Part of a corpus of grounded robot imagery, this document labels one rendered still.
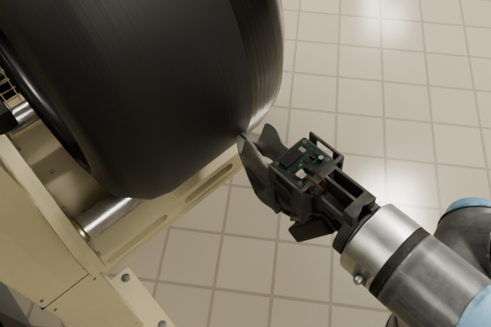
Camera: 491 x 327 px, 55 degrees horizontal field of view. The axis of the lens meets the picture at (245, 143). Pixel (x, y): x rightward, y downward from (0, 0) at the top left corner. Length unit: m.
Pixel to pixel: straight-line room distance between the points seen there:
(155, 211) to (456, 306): 0.54
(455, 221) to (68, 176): 0.71
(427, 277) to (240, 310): 1.23
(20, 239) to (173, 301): 0.92
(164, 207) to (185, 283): 0.87
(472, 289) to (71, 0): 0.45
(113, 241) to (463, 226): 0.55
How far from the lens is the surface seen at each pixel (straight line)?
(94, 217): 0.82
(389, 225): 0.51
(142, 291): 1.72
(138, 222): 0.86
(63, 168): 1.03
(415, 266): 0.50
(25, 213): 0.83
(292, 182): 0.53
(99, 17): 0.45
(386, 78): 2.23
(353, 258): 0.52
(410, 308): 0.51
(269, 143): 0.62
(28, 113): 0.98
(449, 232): 0.67
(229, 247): 1.74
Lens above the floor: 1.64
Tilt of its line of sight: 58 degrees down
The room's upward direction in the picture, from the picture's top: straight up
